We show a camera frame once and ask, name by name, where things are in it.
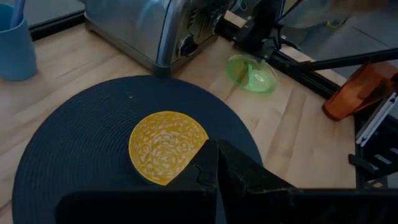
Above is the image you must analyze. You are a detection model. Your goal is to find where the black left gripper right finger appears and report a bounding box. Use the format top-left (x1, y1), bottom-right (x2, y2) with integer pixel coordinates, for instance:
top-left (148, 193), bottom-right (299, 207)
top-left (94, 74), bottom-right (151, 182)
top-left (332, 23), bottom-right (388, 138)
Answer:
top-left (217, 139), bottom-right (398, 224)

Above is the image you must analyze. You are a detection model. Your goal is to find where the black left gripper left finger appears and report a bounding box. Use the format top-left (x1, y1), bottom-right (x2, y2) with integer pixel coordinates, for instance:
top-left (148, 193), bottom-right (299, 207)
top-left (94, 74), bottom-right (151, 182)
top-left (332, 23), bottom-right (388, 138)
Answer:
top-left (55, 139), bottom-right (219, 224)

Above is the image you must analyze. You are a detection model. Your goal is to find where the yellow patterned bowl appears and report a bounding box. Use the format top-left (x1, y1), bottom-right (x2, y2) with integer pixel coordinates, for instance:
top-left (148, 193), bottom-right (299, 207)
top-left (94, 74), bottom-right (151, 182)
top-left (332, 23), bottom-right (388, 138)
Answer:
top-left (128, 111), bottom-right (210, 187)

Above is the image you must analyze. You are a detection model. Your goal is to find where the green translucent plate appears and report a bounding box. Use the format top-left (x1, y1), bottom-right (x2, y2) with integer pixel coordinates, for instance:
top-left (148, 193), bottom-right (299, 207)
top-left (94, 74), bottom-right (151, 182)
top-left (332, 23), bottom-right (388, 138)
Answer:
top-left (226, 54), bottom-right (279, 94)

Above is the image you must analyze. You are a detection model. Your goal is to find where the round dark woven placemat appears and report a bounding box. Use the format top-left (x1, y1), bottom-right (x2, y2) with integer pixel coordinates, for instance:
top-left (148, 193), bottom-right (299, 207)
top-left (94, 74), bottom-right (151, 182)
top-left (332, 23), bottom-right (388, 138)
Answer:
top-left (11, 75), bottom-right (264, 224)

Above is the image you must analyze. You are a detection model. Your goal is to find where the green plastic utensil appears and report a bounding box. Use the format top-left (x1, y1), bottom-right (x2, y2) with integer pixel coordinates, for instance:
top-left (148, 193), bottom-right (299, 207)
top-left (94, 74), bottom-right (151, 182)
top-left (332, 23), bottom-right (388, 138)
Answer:
top-left (247, 63), bottom-right (254, 90)

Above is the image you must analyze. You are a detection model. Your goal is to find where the silver four-slot toaster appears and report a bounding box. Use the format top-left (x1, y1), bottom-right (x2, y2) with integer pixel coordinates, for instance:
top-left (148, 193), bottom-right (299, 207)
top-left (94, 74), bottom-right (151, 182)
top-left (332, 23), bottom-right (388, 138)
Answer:
top-left (83, 0), bottom-right (233, 78)

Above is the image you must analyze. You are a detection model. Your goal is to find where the blue plastic cup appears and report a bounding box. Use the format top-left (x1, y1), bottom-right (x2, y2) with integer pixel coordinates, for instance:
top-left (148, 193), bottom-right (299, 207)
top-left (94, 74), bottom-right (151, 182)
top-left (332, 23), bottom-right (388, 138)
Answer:
top-left (0, 2), bottom-right (38, 82)

